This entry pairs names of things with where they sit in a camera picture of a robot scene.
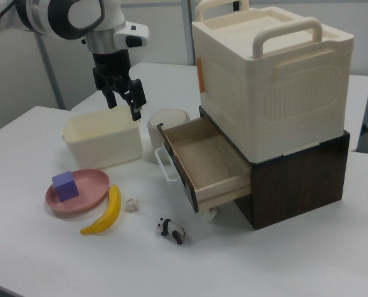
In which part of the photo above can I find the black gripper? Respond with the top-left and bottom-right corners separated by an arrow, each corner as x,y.
92,49 -> 148,122

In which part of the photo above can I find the black and white panda toy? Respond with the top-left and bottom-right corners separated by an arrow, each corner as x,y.
155,217 -> 187,245

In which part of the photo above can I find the yellow toy banana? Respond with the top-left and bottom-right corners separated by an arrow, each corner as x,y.
80,184 -> 122,236

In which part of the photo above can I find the dark wooden drawer cabinet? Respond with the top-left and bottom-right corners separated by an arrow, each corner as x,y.
199,105 -> 351,230

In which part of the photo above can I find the small white lidded trash can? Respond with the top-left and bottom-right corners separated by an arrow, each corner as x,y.
147,108 -> 190,163

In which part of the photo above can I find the cream open plastic bin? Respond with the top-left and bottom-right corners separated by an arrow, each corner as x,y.
61,105 -> 143,170

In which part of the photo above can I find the pink plate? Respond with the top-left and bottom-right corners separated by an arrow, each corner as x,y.
45,168 -> 111,214

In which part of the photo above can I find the purple cube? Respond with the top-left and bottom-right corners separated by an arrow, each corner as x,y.
51,170 -> 80,202

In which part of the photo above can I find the grey metal partition post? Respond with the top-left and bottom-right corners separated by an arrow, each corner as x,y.
33,30 -> 72,110

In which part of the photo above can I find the wooden drawer with white handle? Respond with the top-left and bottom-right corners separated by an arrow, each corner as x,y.
154,116 -> 252,214

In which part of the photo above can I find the white knotted rope piece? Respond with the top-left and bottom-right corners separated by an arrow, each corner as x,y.
124,197 -> 141,213

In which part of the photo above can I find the cream plastic box with handles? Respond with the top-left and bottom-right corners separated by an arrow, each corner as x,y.
191,0 -> 356,163

